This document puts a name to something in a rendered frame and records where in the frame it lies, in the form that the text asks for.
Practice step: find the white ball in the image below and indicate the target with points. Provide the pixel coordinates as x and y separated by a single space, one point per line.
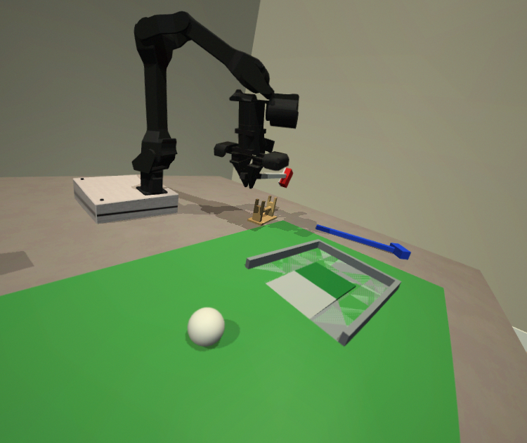
206 326

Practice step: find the red putter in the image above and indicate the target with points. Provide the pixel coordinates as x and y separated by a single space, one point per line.
284 177

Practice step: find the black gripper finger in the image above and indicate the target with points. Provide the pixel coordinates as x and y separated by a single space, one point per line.
241 167
253 172

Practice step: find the green putting mat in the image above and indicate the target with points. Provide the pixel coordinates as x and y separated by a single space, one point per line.
105 357

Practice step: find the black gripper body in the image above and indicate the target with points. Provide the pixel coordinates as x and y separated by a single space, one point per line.
250 144

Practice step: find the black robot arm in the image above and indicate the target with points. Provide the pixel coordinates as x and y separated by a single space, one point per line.
156 38

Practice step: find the blue putter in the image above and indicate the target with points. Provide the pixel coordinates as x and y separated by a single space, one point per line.
397 249

